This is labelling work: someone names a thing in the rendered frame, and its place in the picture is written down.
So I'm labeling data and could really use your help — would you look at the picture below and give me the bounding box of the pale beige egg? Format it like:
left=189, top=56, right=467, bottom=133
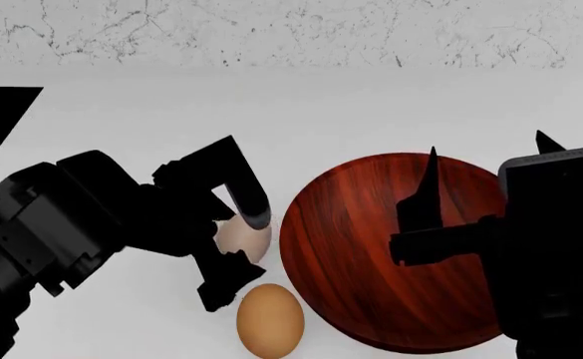
left=212, top=212, right=273, bottom=263

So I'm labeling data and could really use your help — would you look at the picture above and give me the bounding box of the red wooden bowl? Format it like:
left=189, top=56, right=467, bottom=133
left=279, top=152, right=514, bottom=355

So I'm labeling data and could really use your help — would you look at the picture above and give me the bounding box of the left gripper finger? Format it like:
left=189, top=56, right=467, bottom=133
left=190, top=245, right=267, bottom=313
left=179, top=135, right=273, bottom=231

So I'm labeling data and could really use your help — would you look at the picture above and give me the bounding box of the brown egg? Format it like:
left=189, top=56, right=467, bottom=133
left=235, top=282, right=306, bottom=359

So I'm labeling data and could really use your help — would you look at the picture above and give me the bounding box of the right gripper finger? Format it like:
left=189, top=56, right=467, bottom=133
left=395, top=146, right=444, bottom=235
left=535, top=129, right=567, bottom=156

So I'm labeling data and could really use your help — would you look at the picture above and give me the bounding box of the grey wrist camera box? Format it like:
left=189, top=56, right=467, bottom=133
left=497, top=144, right=583, bottom=240

